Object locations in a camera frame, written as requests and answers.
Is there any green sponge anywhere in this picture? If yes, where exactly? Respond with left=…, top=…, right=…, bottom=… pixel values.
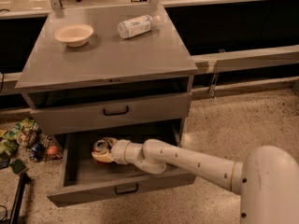
left=9, top=159, right=28, bottom=175

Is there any white plastic bottle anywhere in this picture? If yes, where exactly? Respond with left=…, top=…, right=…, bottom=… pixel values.
left=118, top=15, right=161, bottom=39

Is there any open grey middle drawer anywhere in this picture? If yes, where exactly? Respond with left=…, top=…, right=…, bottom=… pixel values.
left=48, top=119, right=195, bottom=207

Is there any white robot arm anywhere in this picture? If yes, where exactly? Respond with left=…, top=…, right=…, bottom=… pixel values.
left=92, top=137, right=299, bottom=224

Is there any white paper bowl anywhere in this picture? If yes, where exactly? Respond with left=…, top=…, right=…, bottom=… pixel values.
left=54, top=24, right=93, bottom=48

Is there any grey drawer cabinet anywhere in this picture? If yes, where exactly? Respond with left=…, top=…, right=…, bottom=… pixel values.
left=14, top=3, right=199, bottom=208

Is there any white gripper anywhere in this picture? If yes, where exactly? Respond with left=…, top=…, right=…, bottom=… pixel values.
left=92, top=137, right=130, bottom=165

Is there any green chip bag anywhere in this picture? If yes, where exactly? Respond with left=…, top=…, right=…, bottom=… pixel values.
left=0, top=119, right=34, bottom=157

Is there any black pole stand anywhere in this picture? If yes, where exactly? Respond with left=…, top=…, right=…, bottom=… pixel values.
left=9, top=173, right=30, bottom=224

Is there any orange fruit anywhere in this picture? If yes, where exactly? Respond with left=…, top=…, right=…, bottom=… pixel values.
left=47, top=145, right=59, bottom=160

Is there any closed grey top drawer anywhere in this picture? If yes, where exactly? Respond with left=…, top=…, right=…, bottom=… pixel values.
left=31, top=92, right=192, bottom=134

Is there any red coke can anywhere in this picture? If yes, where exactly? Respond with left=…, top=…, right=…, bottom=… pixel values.
left=92, top=140, right=111, bottom=153

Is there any blue soda can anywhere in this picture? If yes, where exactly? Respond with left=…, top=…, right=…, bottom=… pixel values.
left=29, top=144, right=45, bottom=162

